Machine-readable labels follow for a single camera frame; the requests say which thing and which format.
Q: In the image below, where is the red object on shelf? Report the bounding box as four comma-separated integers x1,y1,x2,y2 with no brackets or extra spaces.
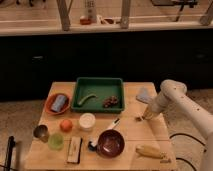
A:
79,16,92,25

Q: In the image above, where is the wooden block eraser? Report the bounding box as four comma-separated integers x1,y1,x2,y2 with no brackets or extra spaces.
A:
67,136,82,164

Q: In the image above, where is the silver metal fork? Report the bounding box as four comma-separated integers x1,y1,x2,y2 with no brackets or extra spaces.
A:
135,116,144,121

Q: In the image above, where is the metal cup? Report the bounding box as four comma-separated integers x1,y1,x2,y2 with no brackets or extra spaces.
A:
33,125,49,143

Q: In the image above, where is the green plastic tray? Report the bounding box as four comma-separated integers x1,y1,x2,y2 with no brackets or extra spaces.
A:
71,77,125,113

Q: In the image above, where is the dark red bowl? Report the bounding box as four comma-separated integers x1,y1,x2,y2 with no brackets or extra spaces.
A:
97,129,125,158

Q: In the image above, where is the orange plastic bowl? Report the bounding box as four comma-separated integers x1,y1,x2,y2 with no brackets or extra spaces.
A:
44,93,70,115

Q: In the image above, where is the green chili pepper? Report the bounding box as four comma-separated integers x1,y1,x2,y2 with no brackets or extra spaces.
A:
77,94,97,106

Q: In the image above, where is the green plastic cup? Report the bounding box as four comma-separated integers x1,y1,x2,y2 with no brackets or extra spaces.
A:
48,133,64,150

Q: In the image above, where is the brown grape bunch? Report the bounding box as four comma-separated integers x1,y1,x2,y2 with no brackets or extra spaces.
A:
103,96,119,108

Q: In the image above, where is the black pole left corner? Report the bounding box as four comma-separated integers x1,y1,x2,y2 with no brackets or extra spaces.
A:
4,136,16,171

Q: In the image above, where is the grey blue can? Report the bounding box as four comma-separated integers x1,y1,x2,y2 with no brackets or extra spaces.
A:
51,94,68,112

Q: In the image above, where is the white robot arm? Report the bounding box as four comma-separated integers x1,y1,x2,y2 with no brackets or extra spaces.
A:
142,79,213,171

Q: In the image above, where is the orange fruit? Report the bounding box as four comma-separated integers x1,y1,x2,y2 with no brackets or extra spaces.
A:
60,119,73,132

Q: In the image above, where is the white round container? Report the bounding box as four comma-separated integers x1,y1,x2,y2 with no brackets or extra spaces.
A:
79,113,96,131

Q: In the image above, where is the white black marker tool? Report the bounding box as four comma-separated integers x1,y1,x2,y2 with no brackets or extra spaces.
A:
87,117,121,151

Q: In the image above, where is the grey triangular cloth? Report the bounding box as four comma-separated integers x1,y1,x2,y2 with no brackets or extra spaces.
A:
136,88,152,104

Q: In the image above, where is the black cable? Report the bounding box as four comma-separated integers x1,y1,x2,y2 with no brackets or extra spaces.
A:
169,132,208,171

